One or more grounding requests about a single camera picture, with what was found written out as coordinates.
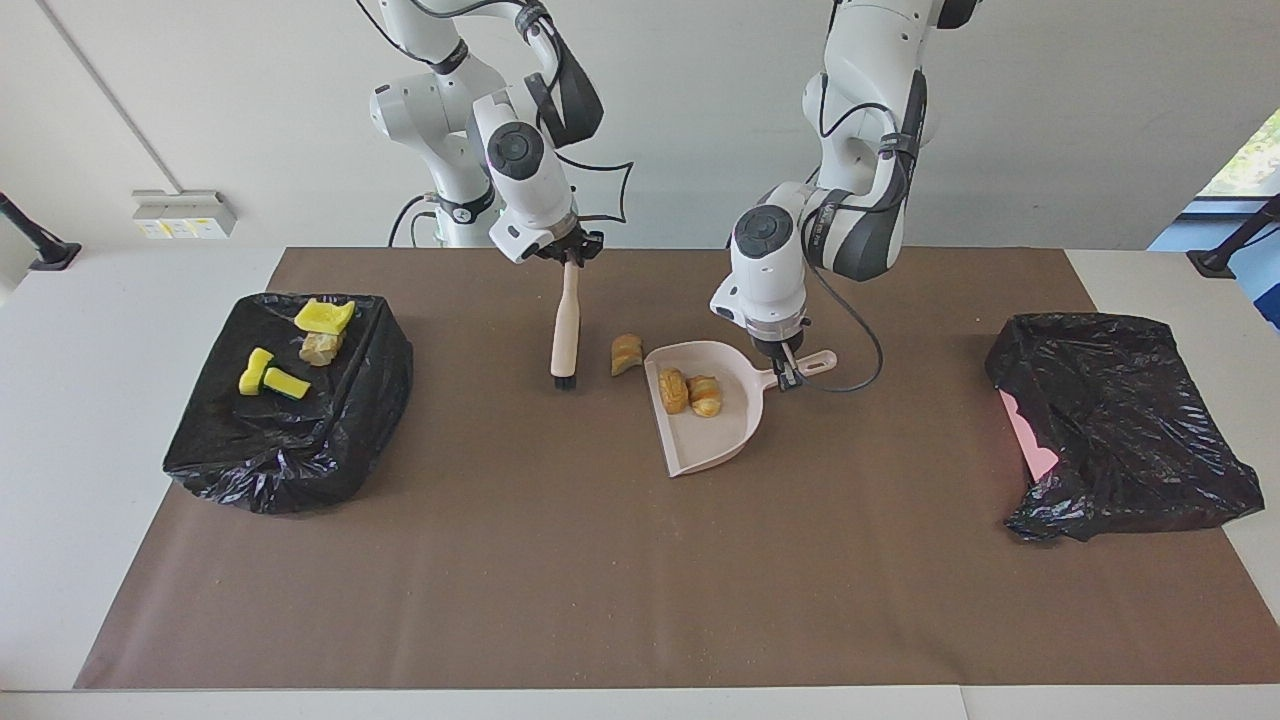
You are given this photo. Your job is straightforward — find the beige handled black bristle brush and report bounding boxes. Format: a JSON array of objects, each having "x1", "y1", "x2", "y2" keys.
[{"x1": 549, "y1": 258, "x2": 583, "y2": 392}]

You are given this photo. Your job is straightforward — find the beige plastic dustpan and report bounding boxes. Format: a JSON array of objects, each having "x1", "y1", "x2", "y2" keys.
[{"x1": 643, "y1": 340, "x2": 839, "y2": 479}]

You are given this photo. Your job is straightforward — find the notched yellow sponge piece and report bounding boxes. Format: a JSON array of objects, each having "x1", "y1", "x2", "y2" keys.
[{"x1": 293, "y1": 298, "x2": 357, "y2": 335}]

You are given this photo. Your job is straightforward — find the plain yellow sponge chunk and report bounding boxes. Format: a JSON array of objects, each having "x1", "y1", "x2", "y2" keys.
[{"x1": 237, "y1": 346, "x2": 275, "y2": 397}]

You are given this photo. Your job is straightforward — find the pink plastic bin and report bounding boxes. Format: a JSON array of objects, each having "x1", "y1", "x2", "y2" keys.
[{"x1": 998, "y1": 388, "x2": 1061, "y2": 483}]

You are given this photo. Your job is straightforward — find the black bag lining pink bin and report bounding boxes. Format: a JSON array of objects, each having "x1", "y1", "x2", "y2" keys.
[{"x1": 984, "y1": 311, "x2": 1266, "y2": 544}]

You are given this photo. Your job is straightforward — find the black bag fully covering bin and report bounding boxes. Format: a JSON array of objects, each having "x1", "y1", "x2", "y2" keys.
[{"x1": 162, "y1": 291, "x2": 415, "y2": 516}]

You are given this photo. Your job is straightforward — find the brown paper table mat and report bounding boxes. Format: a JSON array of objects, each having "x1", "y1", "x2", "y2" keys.
[{"x1": 73, "y1": 246, "x2": 1280, "y2": 691}]

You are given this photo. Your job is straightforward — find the black clamp stand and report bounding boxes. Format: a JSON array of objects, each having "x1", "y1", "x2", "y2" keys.
[
  {"x1": 0, "y1": 192, "x2": 83, "y2": 273},
  {"x1": 1186, "y1": 195, "x2": 1280, "y2": 279}
]

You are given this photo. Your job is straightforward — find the black framed window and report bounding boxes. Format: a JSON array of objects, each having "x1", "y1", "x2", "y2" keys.
[{"x1": 1195, "y1": 105, "x2": 1280, "y2": 201}]

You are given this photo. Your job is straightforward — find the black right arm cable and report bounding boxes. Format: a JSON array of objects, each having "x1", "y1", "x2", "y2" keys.
[{"x1": 555, "y1": 150, "x2": 638, "y2": 226}]

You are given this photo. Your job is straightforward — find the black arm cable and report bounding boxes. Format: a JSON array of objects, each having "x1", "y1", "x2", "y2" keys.
[
  {"x1": 555, "y1": 150, "x2": 638, "y2": 226},
  {"x1": 800, "y1": 95, "x2": 926, "y2": 394}
]

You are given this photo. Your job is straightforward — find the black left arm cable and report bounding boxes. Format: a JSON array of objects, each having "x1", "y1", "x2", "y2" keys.
[{"x1": 800, "y1": 95, "x2": 926, "y2": 394}]

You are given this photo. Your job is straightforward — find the black base power cable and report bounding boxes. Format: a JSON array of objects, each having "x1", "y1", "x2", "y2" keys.
[{"x1": 388, "y1": 195, "x2": 433, "y2": 248}]

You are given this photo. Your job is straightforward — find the white wall socket box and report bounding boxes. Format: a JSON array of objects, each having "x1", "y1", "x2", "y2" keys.
[{"x1": 131, "y1": 189, "x2": 238, "y2": 241}]

